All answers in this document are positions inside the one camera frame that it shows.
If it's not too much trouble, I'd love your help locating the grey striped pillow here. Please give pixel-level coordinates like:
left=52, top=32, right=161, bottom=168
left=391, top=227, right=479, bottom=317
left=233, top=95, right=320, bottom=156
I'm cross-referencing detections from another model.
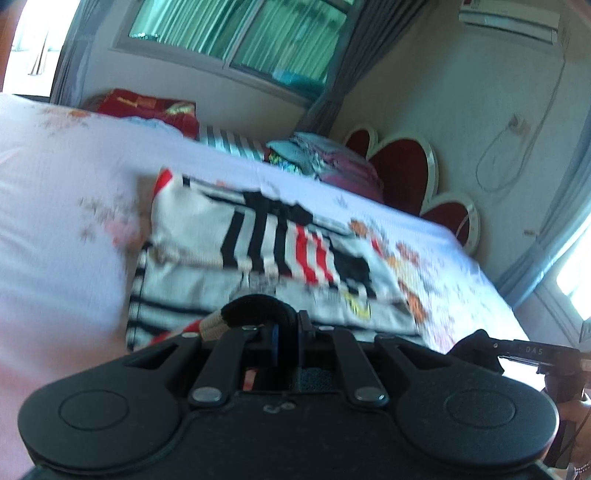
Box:
left=197, top=124, right=266, bottom=162

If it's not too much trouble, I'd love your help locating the grey curtain right of window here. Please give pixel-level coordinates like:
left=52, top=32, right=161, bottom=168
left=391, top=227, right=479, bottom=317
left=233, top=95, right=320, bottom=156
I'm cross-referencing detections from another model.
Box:
left=296, top=0, right=429, bottom=136

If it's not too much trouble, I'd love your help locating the blue-grey curtain far right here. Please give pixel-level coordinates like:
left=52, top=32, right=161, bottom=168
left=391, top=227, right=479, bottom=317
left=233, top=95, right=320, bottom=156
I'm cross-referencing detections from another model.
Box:
left=496, top=138, right=591, bottom=309

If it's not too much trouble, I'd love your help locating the green glass window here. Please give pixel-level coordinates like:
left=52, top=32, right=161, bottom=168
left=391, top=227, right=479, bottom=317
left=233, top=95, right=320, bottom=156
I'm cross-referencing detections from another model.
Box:
left=115, top=0, right=353, bottom=103

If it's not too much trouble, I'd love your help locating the white wall power cable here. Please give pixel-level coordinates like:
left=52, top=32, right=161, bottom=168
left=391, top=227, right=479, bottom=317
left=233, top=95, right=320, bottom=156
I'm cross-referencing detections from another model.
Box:
left=475, top=27, right=571, bottom=195

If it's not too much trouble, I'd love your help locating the folded pink teal quilt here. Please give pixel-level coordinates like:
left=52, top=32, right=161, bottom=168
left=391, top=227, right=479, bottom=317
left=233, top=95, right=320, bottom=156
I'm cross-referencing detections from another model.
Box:
left=266, top=132, right=384, bottom=203

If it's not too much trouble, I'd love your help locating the white floral bed sheet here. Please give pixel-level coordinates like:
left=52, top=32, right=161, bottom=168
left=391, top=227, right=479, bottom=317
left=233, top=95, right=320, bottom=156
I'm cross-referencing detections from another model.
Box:
left=1, top=94, right=525, bottom=479

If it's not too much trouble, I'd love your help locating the grey curtain left of window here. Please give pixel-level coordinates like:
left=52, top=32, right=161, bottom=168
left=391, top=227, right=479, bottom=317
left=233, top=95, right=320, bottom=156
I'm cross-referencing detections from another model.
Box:
left=50, top=1, right=98, bottom=106

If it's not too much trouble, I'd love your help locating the red gold pillow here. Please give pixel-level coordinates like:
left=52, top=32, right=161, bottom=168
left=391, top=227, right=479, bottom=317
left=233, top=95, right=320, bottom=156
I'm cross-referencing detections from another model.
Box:
left=82, top=89, right=199, bottom=139

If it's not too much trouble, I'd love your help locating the red white black striped sweater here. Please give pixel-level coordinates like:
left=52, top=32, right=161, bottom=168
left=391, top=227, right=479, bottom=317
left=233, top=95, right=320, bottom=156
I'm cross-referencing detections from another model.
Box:
left=125, top=170, right=423, bottom=351

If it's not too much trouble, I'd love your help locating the white wall air conditioner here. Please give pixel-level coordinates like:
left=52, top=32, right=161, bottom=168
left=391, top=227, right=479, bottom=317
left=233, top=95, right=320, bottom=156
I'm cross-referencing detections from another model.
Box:
left=458, top=0, right=562, bottom=46

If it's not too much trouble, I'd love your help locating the grey curtain of window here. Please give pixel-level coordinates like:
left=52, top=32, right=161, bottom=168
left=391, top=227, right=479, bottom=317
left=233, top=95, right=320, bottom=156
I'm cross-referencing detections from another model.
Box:
left=50, top=1, right=98, bottom=106
left=296, top=0, right=429, bottom=136

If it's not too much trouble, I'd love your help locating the red heart-shaped headboard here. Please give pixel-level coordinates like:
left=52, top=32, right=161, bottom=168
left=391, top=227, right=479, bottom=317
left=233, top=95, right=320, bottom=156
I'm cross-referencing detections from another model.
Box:
left=344, top=125, right=481, bottom=255

